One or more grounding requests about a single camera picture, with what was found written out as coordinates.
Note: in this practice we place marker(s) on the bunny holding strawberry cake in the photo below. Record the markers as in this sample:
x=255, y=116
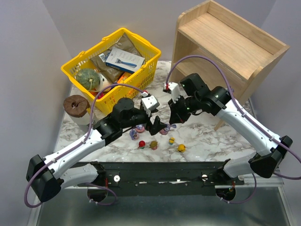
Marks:
x=133, y=134

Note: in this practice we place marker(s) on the white orange plush toy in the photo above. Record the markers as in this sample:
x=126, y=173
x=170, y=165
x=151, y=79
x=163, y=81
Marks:
x=104, y=82

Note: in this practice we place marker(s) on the green melon toy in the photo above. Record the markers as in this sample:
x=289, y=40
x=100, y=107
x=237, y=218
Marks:
x=88, y=78

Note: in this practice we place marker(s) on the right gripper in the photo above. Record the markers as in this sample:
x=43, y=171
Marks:
x=176, y=109

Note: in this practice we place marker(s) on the yellow blue minion toy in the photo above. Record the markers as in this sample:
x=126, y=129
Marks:
x=171, y=140

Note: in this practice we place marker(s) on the brown lid white canister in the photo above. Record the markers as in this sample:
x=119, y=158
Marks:
x=78, y=108

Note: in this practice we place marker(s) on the red snack packet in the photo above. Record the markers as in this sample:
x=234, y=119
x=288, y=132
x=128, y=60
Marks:
x=99, y=96

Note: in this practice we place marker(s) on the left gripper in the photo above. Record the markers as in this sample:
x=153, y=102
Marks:
x=149, y=120

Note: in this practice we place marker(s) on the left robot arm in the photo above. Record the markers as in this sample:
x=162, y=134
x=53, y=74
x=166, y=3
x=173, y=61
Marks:
x=48, y=175

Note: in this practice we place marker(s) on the wooden shelf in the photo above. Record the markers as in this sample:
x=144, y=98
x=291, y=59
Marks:
x=224, y=49

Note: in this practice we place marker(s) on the yellow plastic basket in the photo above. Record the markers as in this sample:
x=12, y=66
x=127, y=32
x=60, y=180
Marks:
x=112, y=93

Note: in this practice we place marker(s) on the brown foil bag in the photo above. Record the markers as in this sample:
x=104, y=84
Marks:
x=125, y=44

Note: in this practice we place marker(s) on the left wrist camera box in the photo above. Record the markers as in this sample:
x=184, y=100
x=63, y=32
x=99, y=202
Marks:
x=149, y=104

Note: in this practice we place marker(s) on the yellow duck toy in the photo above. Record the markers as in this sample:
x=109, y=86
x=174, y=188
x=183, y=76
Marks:
x=181, y=148

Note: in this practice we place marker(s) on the blue razor package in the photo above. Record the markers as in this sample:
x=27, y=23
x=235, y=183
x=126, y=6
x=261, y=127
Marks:
x=124, y=61

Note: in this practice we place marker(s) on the red round toy figure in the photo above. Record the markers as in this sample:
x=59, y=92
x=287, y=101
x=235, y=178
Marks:
x=141, y=144

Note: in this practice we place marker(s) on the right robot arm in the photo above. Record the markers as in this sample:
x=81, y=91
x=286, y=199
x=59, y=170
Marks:
x=270, y=148

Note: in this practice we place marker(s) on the olive brown toy figure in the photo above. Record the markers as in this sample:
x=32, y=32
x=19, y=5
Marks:
x=153, y=145

